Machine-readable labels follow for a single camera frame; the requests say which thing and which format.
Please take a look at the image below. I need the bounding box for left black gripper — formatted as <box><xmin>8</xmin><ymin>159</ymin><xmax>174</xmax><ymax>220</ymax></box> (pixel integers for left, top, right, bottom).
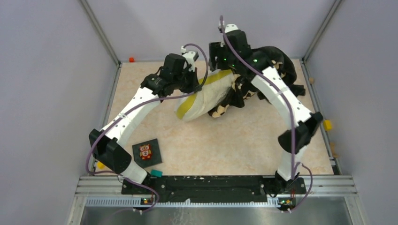
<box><xmin>172</xmin><ymin>66</ymin><xmax>200</xmax><ymax>94</ymax></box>

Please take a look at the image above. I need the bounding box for white pillow yellow edge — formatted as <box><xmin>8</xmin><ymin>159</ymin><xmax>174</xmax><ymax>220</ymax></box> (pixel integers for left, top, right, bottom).
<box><xmin>175</xmin><ymin>69</ymin><xmax>237</xmax><ymax>121</ymax></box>

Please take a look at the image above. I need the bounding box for black floral pillowcase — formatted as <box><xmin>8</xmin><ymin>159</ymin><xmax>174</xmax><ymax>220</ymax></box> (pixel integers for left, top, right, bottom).
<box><xmin>208</xmin><ymin>46</ymin><xmax>311</xmax><ymax>124</ymax></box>

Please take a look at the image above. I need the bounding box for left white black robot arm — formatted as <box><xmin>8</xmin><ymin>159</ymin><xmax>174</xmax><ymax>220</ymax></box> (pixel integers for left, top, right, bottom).
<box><xmin>89</xmin><ymin>50</ymin><xmax>199</xmax><ymax>194</ymax></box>

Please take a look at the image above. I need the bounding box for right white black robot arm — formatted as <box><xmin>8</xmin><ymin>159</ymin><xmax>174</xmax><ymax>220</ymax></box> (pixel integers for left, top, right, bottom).
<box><xmin>209</xmin><ymin>24</ymin><xmax>323</xmax><ymax>193</ymax></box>

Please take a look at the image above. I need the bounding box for dark card with owl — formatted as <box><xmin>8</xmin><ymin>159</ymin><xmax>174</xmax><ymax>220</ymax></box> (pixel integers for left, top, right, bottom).
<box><xmin>132</xmin><ymin>139</ymin><xmax>162</xmax><ymax>168</ymax></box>

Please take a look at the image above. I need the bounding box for teal block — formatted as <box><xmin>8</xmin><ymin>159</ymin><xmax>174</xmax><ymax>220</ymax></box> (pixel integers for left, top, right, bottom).
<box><xmin>150</xmin><ymin>169</ymin><xmax>163</xmax><ymax>178</ymax></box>

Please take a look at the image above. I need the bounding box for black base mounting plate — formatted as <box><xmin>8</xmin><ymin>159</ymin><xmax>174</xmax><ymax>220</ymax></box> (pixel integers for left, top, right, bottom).
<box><xmin>121</xmin><ymin>175</ymin><xmax>306</xmax><ymax>203</ymax></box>

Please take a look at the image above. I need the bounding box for yellow block left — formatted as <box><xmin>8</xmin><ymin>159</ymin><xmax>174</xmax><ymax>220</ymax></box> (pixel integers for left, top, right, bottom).
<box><xmin>96</xmin><ymin>161</ymin><xmax>106</xmax><ymax>170</ymax></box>

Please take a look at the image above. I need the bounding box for yellow block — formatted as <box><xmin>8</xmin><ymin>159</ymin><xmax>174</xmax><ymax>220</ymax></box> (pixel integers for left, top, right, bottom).
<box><xmin>323</xmin><ymin>120</ymin><xmax>333</xmax><ymax>132</ymax></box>
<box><xmin>96</xmin><ymin>161</ymin><xmax>106</xmax><ymax>170</ymax></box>

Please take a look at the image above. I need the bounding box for yellow block right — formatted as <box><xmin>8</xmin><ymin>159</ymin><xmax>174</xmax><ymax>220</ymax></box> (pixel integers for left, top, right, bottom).
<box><xmin>323</xmin><ymin>120</ymin><xmax>333</xmax><ymax>132</ymax></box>

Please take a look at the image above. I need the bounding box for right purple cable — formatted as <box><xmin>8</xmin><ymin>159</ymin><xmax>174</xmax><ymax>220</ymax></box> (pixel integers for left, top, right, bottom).
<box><xmin>219</xmin><ymin>15</ymin><xmax>314</xmax><ymax>213</ymax></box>

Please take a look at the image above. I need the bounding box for purple cable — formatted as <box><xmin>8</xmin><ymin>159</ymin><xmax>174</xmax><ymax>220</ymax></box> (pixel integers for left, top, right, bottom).
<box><xmin>85</xmin><ymin>43</ymin><xmax>209</xmax><ymax>215</ymax></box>
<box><xmin>219</xmin><ymin>15</ymin><xmax>314</xmax><ymax>213</ymax></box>

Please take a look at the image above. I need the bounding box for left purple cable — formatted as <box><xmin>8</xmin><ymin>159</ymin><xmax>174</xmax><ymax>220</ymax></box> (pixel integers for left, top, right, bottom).
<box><xmin>85</xmin><ymin>43</ymin><xmax>209</xmax><ymax>215</ymax></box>

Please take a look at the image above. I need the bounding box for white slotted cable duct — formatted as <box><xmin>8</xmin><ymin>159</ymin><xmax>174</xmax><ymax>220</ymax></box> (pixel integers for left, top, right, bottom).
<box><xmin>85</xmin><ymin>197</ymin><xmax>292</xmax><ymax>208</ymax></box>

